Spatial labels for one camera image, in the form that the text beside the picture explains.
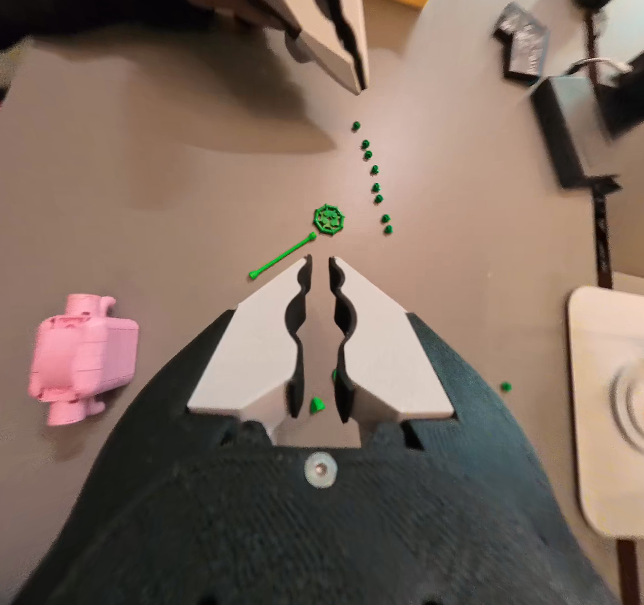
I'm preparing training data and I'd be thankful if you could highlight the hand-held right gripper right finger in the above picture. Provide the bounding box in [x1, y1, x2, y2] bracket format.
[328, 256, 455, 439]

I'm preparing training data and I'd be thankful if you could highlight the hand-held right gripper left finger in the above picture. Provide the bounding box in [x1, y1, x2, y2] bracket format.
[187, 256, 314, 444]

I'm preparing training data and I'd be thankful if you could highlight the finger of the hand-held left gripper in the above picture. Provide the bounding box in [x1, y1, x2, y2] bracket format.
[261, 0, 363, 96]
[322, 0, 371, 91]

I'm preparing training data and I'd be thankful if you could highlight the row of small green studs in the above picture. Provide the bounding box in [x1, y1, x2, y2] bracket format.
[352, 121, 394, 236]

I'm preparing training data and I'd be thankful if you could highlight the green stem rod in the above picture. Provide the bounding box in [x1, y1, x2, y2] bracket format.
[249, 232, 318, 281]

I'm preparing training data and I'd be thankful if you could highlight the green web plate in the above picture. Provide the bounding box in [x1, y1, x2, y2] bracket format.
[313, 204, 346, 236]

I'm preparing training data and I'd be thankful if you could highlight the pink brick model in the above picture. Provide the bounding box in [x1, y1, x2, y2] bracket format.
[28, 293, 140, 427]

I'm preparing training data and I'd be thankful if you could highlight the white book stand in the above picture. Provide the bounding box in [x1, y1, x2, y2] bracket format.
[568, 285, 644, 540]

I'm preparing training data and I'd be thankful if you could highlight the black charging dock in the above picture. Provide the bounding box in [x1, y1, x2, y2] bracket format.
[599, 59, 644, 138]

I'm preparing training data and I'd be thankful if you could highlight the black camera battery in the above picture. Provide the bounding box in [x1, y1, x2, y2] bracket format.
[493, 4, 534, 42]
[505, 16, 550, 83]

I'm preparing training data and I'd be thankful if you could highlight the white usb cable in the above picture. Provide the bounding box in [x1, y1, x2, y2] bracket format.
[569, 57, 632, 75]

